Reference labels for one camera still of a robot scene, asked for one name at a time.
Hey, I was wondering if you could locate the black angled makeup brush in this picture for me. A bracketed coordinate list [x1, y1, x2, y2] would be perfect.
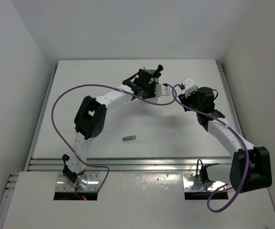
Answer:
[153, 64, 163, 78]

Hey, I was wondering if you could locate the green lip balm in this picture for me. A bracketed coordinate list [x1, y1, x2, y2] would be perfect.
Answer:
[122, 135, 136, 142]

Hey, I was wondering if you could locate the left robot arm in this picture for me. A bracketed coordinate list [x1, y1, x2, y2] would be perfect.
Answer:
[62, 65, 163, 183]

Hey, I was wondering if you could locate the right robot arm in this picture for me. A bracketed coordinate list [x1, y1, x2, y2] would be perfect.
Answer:
[178, 87, 272, 193]

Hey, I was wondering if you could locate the white three-compartment organizer box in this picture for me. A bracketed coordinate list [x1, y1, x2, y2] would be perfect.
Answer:
[139, 69, 160, 102]

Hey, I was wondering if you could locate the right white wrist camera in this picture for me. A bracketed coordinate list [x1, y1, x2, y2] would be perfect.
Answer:
[181, 78, 198, 98]

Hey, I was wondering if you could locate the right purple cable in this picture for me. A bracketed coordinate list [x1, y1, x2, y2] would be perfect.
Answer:
[171, 83, 250, 213]

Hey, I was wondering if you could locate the purple cable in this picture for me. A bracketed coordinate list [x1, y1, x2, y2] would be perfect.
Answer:
[51, 83, 190, 191]
[171, 83, 250, 213]

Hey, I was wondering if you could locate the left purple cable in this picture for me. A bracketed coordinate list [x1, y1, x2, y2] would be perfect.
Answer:
[51, 83, 190, 191]

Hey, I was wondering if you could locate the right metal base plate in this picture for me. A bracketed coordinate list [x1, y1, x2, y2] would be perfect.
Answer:
[182, 172, 225, 193]

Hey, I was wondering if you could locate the metal base plate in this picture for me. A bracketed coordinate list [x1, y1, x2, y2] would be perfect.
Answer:
[55, 172, 99, 193]
[182, 172, 225, 193]

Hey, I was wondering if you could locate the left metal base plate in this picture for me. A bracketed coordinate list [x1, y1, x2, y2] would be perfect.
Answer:
[55, 172, 99, 193]

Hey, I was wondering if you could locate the aluminium front rail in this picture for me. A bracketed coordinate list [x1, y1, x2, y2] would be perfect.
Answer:
[27, 157, 238, 172]

